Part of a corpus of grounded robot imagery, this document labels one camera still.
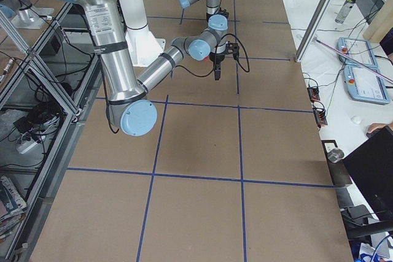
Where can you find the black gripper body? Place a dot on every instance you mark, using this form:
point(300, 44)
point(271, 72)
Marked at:
point(217, 58)

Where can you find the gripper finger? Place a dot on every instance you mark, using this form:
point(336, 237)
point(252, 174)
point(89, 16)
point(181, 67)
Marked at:
point(217, 71)

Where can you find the person hand on table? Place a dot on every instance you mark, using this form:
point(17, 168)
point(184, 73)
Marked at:
point(377, 126)

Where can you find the orange black electronics box upper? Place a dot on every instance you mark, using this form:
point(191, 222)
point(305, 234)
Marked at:
point(313, 93)

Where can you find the orange black electronics box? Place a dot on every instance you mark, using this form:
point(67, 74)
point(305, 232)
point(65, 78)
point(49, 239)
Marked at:
point(320, 116)
point(313, 93)

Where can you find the orange black electronics box lower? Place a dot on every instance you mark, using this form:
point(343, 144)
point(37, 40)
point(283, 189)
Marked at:
point(320, 116)

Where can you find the clear plastic bottle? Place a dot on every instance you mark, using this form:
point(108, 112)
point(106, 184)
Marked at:
point(344, 11)

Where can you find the upper teach pendant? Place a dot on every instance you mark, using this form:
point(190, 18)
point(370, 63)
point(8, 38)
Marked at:
point(357, 49)

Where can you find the teach pendant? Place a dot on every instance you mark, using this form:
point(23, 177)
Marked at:
point(364, 86)
point(357, 49)

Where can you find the lower teach pendant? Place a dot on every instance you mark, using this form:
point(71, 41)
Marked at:
point(364, 86)

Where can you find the metal cup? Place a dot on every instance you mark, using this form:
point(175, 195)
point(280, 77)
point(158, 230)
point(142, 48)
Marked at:
point(335, 155)

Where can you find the black laptop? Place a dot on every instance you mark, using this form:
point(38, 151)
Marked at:
point(370, 167)

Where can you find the white power strip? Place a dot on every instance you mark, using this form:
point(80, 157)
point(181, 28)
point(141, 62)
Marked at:
point(26, 146)

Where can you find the magazine stack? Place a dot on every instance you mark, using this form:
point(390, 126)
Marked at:
point(13, 207)

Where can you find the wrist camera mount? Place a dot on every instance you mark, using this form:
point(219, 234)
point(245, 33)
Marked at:
point(232, 48)
point(224, 13)

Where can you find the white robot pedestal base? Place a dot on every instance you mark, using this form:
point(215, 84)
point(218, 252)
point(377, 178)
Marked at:
point(143, 46)

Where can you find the aluminium frame post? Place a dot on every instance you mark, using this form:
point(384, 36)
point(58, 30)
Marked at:
point(311, 29)

